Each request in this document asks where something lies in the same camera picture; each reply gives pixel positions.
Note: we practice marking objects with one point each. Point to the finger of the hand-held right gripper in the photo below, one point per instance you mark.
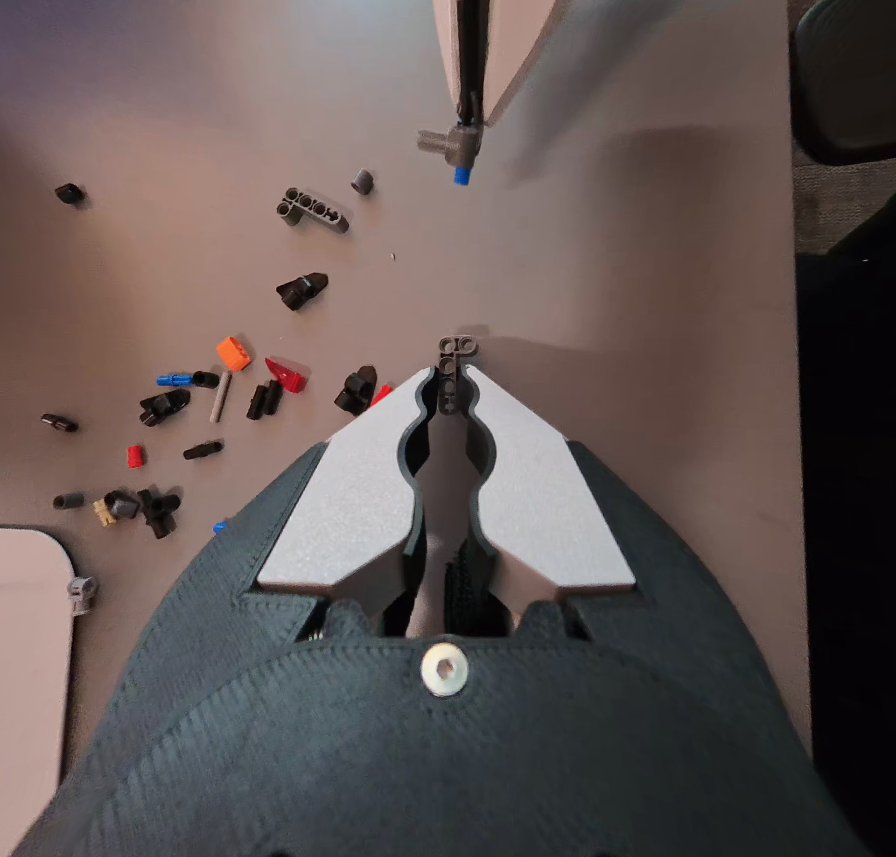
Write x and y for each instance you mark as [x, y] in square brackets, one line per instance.
[532, 17]
[444, 17]

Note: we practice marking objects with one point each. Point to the grey lego axle connector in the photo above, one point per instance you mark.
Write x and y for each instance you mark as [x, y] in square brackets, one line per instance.
[462, 141]

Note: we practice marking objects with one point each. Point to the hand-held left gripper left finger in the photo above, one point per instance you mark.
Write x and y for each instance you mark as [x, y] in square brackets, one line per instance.
[350, 514]

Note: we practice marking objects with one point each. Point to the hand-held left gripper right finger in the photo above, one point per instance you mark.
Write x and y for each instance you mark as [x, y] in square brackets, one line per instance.
[546, 521]

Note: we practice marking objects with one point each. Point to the black round base stool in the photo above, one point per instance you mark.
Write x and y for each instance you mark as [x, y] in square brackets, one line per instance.
[847, 66]

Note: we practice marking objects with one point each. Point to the dark grey lego liftarm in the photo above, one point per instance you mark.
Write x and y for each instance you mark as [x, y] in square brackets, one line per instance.
[456, 374]

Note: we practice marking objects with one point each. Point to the white book stand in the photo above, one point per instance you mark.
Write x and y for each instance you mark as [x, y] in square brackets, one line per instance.
[35, 661]

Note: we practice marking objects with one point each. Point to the scattered loose lego pieces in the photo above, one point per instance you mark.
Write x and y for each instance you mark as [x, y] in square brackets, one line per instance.
[234, 353]

